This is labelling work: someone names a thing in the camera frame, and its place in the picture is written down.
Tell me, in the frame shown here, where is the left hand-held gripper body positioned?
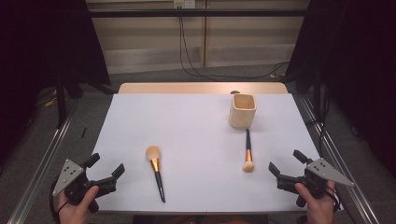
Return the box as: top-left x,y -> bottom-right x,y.
51,159 -> 118,214

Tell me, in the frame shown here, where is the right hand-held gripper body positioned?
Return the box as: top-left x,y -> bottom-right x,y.
276,158 -> 355,209

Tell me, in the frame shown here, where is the small makeup brush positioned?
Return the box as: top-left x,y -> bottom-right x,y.
242,128 -> 255,173

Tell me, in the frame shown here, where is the large makeup brush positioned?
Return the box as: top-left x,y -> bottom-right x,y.
145,145 -> 166,203

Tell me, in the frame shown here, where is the cream square cup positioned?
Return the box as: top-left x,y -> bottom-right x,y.
228,93 -> 258,130

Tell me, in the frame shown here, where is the person's right hand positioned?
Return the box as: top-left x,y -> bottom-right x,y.
293,180 -> 340,224

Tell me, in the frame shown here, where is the person's left hand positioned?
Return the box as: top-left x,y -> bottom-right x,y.
57,185 -> 101,224

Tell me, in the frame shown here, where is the black stand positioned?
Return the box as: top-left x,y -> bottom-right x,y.
55,71 -> 116,129
312,69 -> 323,129

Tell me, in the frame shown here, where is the black curtain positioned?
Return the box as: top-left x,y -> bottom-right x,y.
0,0 -> 111,169
284,0 -> 396,178

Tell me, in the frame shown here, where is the black horizontal bar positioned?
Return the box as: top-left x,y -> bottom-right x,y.
88,8 -> 307,18

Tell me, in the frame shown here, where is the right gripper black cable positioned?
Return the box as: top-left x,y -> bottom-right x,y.
325,186 -> 342,213

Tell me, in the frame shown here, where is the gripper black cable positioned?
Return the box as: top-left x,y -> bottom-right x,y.
49,175 -> 68,224
325,186 -> 342,213

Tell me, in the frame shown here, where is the metal floor rail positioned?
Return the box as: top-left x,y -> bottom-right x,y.
7,102 -> 78,224
298,94 -> 381,224

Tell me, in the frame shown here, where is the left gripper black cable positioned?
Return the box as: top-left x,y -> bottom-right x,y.
49,175 -> 68,224

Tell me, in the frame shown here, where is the black wall cable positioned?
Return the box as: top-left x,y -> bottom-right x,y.
178,7 -> 290,80

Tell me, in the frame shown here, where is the white wall socket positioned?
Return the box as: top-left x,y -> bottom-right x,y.
173,0 -> 196,9

